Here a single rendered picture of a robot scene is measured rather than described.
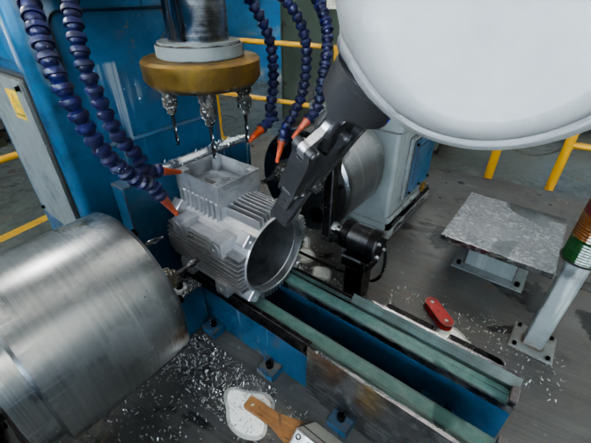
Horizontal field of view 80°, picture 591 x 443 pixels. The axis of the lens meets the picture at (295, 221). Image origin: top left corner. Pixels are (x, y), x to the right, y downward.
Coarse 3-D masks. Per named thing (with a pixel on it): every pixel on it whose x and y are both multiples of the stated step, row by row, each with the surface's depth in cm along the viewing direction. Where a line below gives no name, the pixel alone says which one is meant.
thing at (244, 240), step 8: (176, 200) 66; (184, 200) 66; (176, 208) 65; (184, 208) 67; (296, 216) 66; (240, 232) 57; (240, 240) 57; (248, 240) 56; (248, 248) 57; (296, 264) 72; (248, 296) 63; (256, 296) 64
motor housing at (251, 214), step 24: (240, 216) 60; (264, 216) 59; (192, 240) 63; (264, 240) 75; (288, 240) 72; (216, 264) 60; (240, 264) 58; (264, 264) 73; (288, 264) 71; (240, 288) 61; (264, 288) 66
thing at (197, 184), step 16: (208, 160) 70; (224, 160) 69; (176, 176) 65; (192, 176) 62; (208, 176) 66; (224, 176) 64; (240, 176) 62; (256, 176) 65; (192, 192) 64; (208, 192) 60; (224, 192) 60; (240, 192) 63; (208, 208) 62; (224, 208) 61
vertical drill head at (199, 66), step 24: (168, 0) 47; (192, 0) 46; (216, 0) 48; (168, 24) 49; (192, 24) 48; (216, 24) 49; (168, 48) 48; (192, 48) 48; (216, 48) 49; (240, 48) 52; (144, 72) 50; (168, 72) 47; (192, 72) 47; (216, 72) 48; (240, 72) 50; (168, 96) 56; (240, 96) 56
